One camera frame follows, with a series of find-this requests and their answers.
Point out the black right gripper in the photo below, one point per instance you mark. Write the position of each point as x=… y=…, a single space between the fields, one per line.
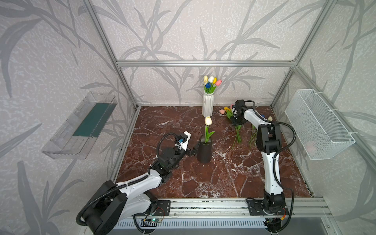
x=236 y=108

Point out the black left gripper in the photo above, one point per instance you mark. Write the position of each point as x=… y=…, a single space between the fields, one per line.
x=189 y=150

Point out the black cylindrical vase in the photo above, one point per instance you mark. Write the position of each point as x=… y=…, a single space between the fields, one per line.
x=204 y=151

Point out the white ribbed ceramic vase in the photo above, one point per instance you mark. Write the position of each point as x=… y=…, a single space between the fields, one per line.
x=208 y=102

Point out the pink tulip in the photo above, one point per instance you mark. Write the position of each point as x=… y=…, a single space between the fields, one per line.
x=218 y=82

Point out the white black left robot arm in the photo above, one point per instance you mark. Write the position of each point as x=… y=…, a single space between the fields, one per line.
x=113 y=202

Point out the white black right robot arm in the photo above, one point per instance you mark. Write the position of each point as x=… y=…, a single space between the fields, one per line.
x=269 y=143

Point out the tulip bunch on table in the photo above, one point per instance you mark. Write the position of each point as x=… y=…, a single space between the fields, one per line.
x=250 y=114

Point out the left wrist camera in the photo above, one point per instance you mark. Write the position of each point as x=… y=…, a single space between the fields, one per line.
x=183 y=140

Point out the aluminium frame profile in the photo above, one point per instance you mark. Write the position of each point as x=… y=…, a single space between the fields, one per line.
x=293 y=65

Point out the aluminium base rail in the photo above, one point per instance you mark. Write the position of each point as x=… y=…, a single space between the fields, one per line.
x=236 y=208

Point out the clear plastic wall shelf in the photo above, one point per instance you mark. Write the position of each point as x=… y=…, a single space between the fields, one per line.
x=78 y=134

